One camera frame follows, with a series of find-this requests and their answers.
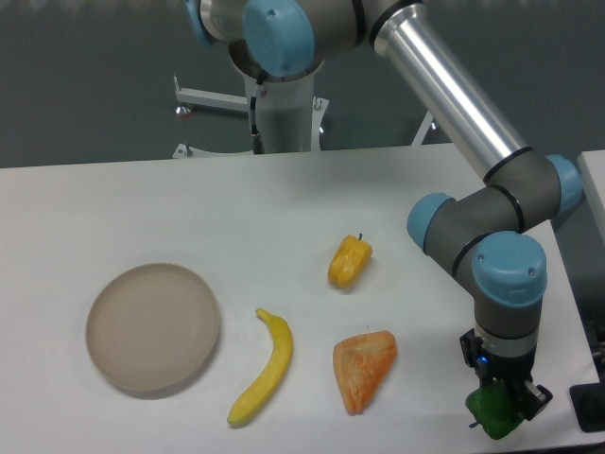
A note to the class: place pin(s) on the black device at edge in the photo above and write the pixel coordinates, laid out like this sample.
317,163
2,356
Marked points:
588,404

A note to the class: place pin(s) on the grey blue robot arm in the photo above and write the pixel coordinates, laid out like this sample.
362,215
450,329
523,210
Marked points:
481,240

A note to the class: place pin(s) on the yellow toy pepper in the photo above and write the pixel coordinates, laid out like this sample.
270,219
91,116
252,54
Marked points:
352,257

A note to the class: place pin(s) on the green toy pepper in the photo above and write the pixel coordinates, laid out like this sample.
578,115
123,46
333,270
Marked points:
494,410

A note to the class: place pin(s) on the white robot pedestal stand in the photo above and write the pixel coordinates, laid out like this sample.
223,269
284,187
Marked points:
283,117

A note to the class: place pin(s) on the beige round plate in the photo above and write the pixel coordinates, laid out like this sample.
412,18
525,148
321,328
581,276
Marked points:
151,331

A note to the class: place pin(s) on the yellow toy banana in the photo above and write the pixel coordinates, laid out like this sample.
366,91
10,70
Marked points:
250,402

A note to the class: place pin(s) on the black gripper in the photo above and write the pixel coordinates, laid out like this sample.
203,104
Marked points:
527,399

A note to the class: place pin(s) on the orange toy sandwich triangle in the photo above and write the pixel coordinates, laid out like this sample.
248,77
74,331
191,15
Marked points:
361,363

